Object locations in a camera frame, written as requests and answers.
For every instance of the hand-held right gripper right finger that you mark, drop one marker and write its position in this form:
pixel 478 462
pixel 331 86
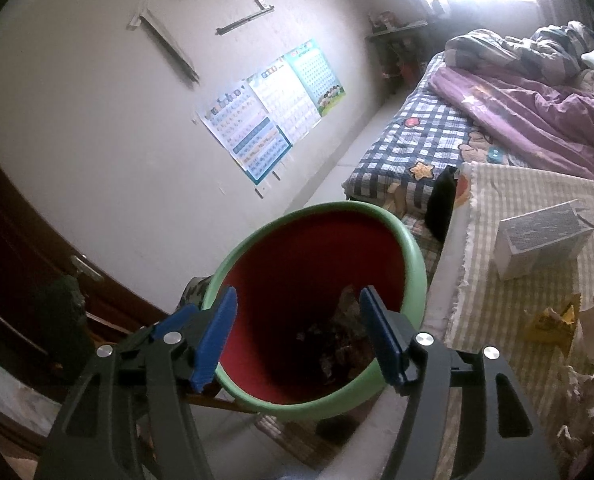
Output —
pixel 379 340

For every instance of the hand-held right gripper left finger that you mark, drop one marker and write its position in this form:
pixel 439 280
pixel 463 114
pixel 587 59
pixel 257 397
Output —
pixel 217 340

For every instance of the green bin with red liner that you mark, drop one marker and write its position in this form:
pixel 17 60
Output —
pixel 297 260

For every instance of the yellow snack wrapper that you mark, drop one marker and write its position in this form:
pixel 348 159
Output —
pixel 552 327

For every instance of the pile of crumpled wrappers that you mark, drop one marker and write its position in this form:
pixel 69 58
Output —
pixel 337 355

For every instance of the camouflage cloth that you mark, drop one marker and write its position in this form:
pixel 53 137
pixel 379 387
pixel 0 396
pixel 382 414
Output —
pixel 197 292

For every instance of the beige woven mat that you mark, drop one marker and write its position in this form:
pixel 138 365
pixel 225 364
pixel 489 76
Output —
pixel 507 305

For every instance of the black cloth item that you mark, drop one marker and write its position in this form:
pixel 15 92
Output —
pixel 439 205

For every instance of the dark green cloth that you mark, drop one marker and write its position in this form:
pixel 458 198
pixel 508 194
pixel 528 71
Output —
pixel 62 330

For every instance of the white cardboard box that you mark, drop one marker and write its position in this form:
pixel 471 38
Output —
pixel 537 245

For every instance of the checkered bed sheet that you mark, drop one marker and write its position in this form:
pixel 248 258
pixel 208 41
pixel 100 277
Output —
pixel 412 145

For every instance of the large crumpled paper wad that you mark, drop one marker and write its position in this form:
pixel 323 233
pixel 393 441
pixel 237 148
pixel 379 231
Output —
pixel 589 410

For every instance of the dark wooden door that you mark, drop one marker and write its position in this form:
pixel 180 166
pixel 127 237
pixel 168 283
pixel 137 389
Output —
pixel 12 240

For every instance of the purple blanket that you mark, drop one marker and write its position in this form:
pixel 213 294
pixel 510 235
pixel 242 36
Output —
pixel 527 115

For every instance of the grey plaid blanket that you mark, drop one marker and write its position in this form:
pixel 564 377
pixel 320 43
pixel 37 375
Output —
pixel 517 50

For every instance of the blue-bordered wall poster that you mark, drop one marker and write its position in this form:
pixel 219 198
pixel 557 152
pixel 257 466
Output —
pixel 247 132

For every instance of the white chart wall poster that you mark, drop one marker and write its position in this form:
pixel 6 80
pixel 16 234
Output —
pixel 284 97

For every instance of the green-bordered wall poster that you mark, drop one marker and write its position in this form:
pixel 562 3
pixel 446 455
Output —
pixel 319 72

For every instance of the long metal wall bracket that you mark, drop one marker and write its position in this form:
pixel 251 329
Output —
pixel 169 45

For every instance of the wall shelf with toys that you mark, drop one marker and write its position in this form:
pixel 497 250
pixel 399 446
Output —
pixel 394 35

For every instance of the short metal wall bracket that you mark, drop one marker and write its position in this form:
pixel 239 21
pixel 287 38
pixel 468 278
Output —
pixel 244 17

